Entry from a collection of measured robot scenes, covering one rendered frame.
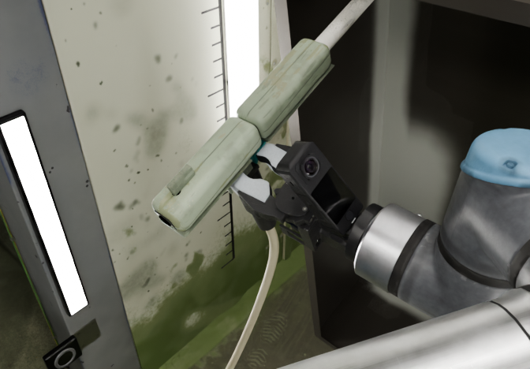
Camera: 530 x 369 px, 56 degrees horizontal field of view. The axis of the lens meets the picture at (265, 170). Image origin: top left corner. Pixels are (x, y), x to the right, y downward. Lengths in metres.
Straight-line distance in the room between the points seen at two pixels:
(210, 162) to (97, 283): 1.01
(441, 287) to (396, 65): 0.74
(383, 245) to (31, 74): 0.85
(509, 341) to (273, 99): 0.39
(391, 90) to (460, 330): 0.93
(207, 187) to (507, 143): 0.31
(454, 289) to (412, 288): 0.04
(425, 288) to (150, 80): 0.98
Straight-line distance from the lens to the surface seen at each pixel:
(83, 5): 1.18
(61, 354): 1.61
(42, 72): 1.17
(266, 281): 0.89
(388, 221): 0.54
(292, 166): 0.50
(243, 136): 0.59
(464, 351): 0.34
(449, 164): 1.28
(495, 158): 0.43
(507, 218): 0.43
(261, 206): 0.59
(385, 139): 1.34
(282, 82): 0.64
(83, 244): 1.43
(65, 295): 1.47
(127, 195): 1.44
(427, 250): 0.52
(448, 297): 0.52
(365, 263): 0.54
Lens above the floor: 1.80
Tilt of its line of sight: 37 degrees down
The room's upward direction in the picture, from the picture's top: straight up
